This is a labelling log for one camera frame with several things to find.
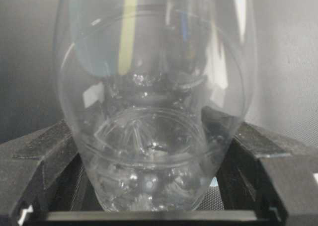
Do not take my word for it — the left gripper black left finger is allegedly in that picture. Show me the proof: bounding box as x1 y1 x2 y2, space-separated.
0 120 91 226

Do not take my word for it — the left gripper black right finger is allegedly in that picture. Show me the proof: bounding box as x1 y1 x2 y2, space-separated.
201 105 318 226

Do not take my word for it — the clear plastic bottle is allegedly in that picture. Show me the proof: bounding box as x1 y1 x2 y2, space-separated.
54 0 257 212

